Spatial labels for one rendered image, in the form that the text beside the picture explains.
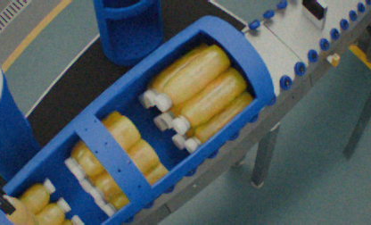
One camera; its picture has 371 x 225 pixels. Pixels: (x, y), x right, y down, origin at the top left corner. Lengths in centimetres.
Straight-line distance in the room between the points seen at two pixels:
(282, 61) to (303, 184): 95
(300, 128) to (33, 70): 138
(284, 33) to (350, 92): 108
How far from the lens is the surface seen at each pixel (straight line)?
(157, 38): 283
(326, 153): 280
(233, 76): 160
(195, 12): 291
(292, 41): 194
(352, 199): 276
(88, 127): 149
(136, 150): 153
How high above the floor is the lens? 256
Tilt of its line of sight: 65 degrees down
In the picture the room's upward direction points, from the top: 5 degrees counter-clockwise
